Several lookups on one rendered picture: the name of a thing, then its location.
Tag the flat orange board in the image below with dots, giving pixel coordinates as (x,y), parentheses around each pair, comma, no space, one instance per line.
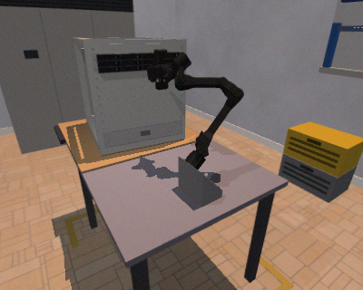
(88,158)

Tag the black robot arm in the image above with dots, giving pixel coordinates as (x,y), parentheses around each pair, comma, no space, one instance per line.
(185,82)

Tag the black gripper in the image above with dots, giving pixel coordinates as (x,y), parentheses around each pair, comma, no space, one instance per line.
(160,85)

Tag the grey open rack frame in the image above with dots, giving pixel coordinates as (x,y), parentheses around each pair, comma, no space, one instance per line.
(130,112)

